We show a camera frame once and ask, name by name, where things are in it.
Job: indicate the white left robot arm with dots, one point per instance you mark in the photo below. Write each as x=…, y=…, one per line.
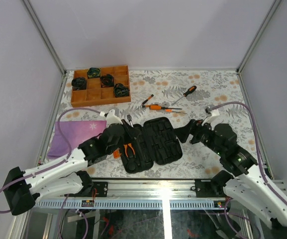
x=65, y=175

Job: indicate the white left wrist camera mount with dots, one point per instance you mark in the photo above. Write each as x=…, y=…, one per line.
x=111, y=118

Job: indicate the black rolled tape middle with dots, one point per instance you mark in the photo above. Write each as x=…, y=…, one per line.
x=107, y=81

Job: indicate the floral patterned table mat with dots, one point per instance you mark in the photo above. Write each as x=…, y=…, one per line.
x=214, y=87

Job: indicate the purple folded cloth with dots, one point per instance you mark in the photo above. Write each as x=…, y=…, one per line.
x=76, y=132

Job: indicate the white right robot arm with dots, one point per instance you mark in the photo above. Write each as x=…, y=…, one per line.
x=242, y=177

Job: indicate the orange handled utility knife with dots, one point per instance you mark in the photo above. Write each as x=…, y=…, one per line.
x=159, y=107

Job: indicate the orange case latch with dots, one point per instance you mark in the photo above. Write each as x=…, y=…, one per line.
x=116, y=154

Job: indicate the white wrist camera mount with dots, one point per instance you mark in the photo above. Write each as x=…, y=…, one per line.
x=211, y=115
x=111, y=118

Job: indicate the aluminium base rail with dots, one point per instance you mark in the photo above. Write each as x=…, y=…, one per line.
x=196, y=194

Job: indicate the black rolled tape top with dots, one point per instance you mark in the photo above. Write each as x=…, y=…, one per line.
x=94, y=72

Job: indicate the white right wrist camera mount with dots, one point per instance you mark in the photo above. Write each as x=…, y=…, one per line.
x=211, y=115

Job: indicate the black handled steel hammer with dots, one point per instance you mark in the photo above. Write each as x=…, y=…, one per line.
x=130, y=123

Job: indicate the black rolled tape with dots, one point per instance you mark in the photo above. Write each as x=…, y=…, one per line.
x=120, y=90
x=94, y=72
x=107, y=81
x=79, y=83

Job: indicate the small orange black screwdriver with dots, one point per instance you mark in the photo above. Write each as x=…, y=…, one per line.
x=144, y=103

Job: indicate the thin orange precision screwdriver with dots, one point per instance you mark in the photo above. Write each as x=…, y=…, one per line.
x=176, y=112

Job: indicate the orange handled pliers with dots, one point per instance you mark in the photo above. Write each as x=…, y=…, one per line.
x=129, y=151

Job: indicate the black rolled tape right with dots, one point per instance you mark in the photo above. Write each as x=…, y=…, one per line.
x=120, y=90

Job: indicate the large orange black screwdriver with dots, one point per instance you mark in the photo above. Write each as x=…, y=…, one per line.
x=186, y=93

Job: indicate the orange wooden compartment tray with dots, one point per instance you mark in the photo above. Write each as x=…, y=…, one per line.
x=95, y=93

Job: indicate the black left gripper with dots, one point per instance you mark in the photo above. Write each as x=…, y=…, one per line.
x=132, y=133

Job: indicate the black plastic tool case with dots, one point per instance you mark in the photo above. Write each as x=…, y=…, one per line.
x=157, y=143

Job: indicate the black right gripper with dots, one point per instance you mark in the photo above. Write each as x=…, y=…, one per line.
x=192, y=127

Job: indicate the black rolled tape left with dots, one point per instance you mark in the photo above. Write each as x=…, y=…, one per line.
x=79, y=83

